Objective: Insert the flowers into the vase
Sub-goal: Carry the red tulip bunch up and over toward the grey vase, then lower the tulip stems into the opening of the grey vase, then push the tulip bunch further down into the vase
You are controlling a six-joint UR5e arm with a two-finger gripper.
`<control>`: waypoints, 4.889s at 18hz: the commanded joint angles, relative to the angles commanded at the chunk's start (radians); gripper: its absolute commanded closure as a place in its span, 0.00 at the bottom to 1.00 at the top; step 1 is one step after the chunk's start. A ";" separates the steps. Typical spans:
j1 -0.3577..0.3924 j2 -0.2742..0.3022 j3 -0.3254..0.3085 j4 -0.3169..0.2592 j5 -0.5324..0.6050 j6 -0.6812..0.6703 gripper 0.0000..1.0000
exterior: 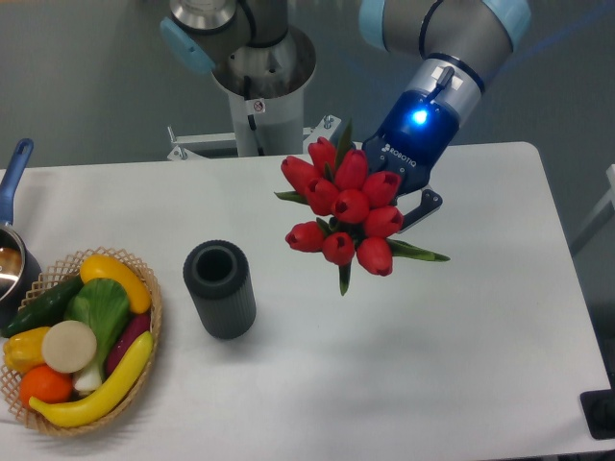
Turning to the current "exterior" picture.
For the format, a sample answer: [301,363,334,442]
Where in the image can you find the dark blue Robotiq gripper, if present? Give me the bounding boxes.
[362,90,459,233]

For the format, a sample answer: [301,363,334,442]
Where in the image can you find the red tulip bouquet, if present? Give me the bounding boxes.
[276,128,450,295]

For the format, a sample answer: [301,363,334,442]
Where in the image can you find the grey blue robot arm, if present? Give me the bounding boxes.
[160,1,530,227]

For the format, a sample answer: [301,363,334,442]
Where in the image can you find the dark grey ribbed vase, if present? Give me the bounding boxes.
[183,240,257,340]

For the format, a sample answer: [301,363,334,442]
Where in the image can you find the black device at edge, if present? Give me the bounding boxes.
[579,389,614,440]

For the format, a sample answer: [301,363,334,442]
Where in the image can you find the purple sweet potato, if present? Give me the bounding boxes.
[105,312,151,376]

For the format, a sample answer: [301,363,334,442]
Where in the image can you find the green bok choy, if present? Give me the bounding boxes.
[63,279,130,396]

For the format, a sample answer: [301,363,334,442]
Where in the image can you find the woven wicker basket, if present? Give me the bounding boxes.
[1,247,162,436]

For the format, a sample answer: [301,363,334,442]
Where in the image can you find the beige round slice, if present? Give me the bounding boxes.
[41,321,97,374]

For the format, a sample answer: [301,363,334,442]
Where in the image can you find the green cucumber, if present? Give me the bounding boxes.
[1,277,84,338]

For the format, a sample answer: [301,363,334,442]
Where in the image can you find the yellow banana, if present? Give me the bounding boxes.
[29,331,154,428]

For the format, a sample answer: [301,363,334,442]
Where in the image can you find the orange fruit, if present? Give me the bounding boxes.
[19,365,73,407]

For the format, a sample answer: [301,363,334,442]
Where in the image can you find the yellow bell pepper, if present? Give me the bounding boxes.
[3,327,51,375]

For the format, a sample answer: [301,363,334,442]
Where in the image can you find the white frame at right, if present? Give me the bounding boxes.
[569,164,614,257]

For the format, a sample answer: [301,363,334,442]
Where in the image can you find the blue handled saucepan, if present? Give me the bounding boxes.
[1,138,41,328]

